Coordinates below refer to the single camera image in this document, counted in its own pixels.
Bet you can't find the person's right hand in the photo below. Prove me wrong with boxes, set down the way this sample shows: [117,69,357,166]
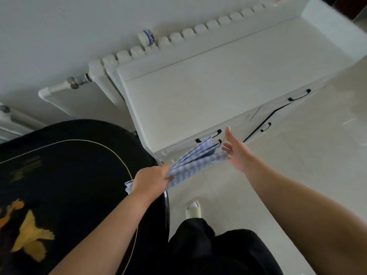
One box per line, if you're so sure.
[221,126,260,174]

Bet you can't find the person's left hand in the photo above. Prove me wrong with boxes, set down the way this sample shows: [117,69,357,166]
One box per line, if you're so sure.
[130,164,175,204]

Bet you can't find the blue checked cloth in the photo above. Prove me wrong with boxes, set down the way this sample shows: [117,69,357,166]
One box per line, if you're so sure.
[125,136,229,195]

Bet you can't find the person's right forearm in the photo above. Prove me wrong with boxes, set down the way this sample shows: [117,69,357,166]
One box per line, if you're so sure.
[244,160,367,275]

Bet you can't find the person's left forearm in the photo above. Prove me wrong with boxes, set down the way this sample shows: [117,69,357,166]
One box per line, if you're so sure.
[49,191,155,275]

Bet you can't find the person's pale shoe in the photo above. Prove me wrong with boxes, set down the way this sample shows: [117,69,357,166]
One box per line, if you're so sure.
[185,200,202,220]

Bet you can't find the person's black clothing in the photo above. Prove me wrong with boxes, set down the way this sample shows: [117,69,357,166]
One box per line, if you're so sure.
[167,218,284,275]

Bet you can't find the white cabinet door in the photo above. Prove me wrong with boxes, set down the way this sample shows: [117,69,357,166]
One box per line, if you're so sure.
[242,86,327,144]

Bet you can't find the white cabinet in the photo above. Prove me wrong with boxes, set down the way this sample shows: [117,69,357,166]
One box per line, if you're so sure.
[116,0,367,167]

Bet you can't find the black oval table gold print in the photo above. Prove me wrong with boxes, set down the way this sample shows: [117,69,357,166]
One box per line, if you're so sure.
[0,119,170,275]

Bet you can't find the white pipe with valve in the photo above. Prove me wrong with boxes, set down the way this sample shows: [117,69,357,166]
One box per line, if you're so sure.
[38,73,93,116]

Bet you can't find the small white bottle blue label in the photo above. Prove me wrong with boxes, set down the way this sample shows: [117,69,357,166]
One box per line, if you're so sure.
[137,30,157,48]

